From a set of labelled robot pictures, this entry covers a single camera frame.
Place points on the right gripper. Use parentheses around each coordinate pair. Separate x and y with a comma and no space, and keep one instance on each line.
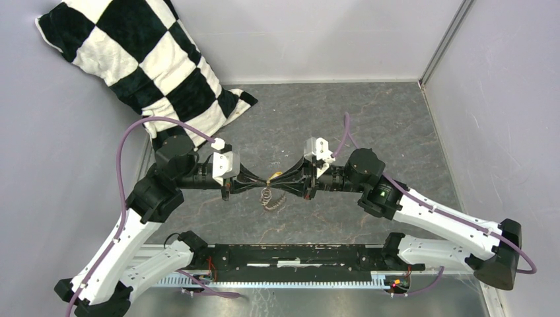
(300,171)

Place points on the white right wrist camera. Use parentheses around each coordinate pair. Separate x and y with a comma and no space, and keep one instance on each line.
(316,151)

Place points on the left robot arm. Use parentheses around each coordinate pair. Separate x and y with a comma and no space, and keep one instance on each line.
(108,285)

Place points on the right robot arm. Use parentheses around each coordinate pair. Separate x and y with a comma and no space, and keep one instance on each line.
(487,248)

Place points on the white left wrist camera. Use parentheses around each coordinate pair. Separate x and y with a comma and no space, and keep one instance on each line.
(225,162)

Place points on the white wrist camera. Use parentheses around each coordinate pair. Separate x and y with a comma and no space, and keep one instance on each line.
(316,151)
(225,162)

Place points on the black white checkered cloth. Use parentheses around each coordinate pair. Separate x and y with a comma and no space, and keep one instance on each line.
(144,54)

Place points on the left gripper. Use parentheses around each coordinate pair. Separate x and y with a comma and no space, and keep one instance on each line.
(232,185)

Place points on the silver keyring bundle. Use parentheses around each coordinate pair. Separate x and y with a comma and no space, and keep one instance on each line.
(269,202)

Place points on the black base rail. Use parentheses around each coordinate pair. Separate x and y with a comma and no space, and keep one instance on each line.
(298,262)

